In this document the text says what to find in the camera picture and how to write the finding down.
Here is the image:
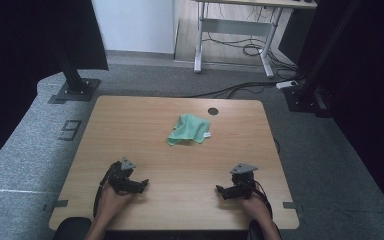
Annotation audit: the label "white desk frame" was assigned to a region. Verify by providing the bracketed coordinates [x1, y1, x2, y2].
[193, 0, 318, 79]

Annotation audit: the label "grey tape strip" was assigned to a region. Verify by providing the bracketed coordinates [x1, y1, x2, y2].
[282, 201, 305, 213]
[42, 199, 70, 212]

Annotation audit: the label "person's right hand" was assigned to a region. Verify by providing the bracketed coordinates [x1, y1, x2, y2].
[239, 192, 273, 224]

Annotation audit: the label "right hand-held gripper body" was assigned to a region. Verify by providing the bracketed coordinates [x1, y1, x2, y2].
[229, 162, 259, 201]

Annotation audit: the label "black curtain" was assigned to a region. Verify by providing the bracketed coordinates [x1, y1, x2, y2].
[0, 0, 110, 176]
[296, 0, 384, 228]

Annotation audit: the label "right hand-held gripper cable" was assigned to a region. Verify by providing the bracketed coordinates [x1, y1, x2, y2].
[252, 179, 274, 219]

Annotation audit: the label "person's left hand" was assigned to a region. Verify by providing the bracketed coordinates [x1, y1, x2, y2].
[95, 181, 135, 222]

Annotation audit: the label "black metal stand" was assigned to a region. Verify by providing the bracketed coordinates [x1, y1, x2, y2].
[282, 0, 364, 118]
[53, 39, 102, 103]

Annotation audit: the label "person's left leg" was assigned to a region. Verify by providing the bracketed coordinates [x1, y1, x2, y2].
[52, 216, 94, 240]

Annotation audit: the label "black floor cable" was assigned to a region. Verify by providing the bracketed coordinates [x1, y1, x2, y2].
[182, 80, 281, 100]

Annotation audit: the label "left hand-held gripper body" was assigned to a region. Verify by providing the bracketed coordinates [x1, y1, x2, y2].
[107, 156, 138, 195]

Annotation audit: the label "coiled black cables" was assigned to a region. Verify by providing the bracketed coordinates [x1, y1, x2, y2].
[201, 33, 298, 72]

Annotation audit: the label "white power strip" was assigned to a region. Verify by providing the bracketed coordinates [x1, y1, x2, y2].
[275, 79, 300, 90]

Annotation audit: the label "green cloth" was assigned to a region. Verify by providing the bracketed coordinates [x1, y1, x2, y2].
[166, 113, 212, 147]

